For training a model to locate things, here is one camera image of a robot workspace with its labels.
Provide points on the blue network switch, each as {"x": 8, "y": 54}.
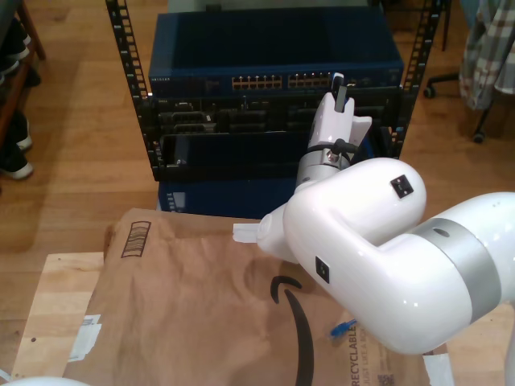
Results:
{"x": 261, "y": 44}

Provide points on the dark shoe white sole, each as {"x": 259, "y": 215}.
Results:
{"x": 18, "y": 171}
{"x": 20, "y": 132}

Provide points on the black rack server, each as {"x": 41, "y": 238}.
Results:
{"x": 261, "y": 106}

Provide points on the black furniture leg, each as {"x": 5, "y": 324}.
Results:
{"x": 445, "y": 28}

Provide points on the white paper label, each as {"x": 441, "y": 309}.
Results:
{"x": 86, "y": 342}
{"x": 438, "y": 370}

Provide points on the small white strip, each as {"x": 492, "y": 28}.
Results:
{"x": 4, "y": 373}

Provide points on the plaid shirt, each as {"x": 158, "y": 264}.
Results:
{"x": 487, "y": 60}

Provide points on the dark striped shoe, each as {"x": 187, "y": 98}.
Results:
{"x": 14, "y": 44}

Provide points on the black office chair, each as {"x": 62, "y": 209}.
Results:
{"x": 442, "y": 77}

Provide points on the black rack frame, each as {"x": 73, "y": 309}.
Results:
{"x": 145, "y": 120}

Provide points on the brown packing paper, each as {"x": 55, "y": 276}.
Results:
{"x": 181, "y": 321}

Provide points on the small black box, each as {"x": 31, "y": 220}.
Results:
{"x": 213, "y": 8}

